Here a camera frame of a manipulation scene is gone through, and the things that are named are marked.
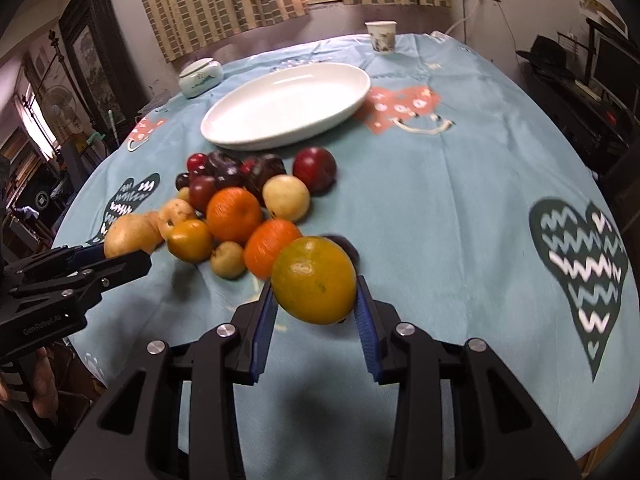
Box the brown round pear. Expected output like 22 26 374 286
103 211 164 258

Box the small yellow-green fruit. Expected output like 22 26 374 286
209 240 246 280

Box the yellow-green orange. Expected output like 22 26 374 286
270 236 357 325

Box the small orange tangerine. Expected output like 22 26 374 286
244 219 303 281

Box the tan spotted pear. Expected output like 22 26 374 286
156 198 196 240

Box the left hand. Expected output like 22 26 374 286
32 348 58 418

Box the small yellow fruit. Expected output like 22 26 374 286
178 188 190 202

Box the large orange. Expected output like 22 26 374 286
206 186 264 246

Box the small dark plum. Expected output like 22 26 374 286
175 172 191 191

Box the standing electric fan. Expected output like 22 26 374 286
40 84 84 134

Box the dark red plum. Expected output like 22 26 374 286
189 174 216 214

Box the light blue patterned tablecloth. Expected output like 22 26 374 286
55 35 639 479

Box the small red plum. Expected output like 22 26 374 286
186 153 208 172

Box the dark purple plum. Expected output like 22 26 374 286
205 151 244 190

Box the dark framed picture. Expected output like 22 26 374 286
58 0 146 139

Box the bright red plum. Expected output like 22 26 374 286
240 157 257 177

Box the large red plum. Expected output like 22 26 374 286
292 146 337 194

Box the celadon lidded jar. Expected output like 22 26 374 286
178 58 224 99

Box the white oval plate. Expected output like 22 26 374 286
200 63 372 152

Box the white paper cup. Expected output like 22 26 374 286
366 21 397 54

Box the computer monitor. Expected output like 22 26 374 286
592 32 639 118

